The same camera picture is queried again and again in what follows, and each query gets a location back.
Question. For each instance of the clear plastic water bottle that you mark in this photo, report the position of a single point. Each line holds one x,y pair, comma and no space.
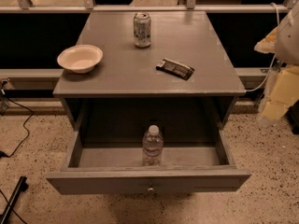
153,143

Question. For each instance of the open grey top drawer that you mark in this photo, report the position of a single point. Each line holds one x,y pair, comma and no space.
105,156

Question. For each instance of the dark snack bar wrapper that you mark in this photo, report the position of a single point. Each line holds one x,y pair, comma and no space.
175,69

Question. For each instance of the white paper bowl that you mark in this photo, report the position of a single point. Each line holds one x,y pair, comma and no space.
80,59

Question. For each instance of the black stand leg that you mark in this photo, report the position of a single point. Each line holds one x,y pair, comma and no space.
21,186

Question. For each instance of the silver soda can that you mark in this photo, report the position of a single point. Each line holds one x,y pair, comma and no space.
142,28

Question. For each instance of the grey wooden cabinet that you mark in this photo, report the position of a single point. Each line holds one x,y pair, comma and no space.
185,37

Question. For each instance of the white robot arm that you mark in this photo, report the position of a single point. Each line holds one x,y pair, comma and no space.
287,43

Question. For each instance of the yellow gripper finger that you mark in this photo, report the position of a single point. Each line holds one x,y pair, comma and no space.
281,92
267,44

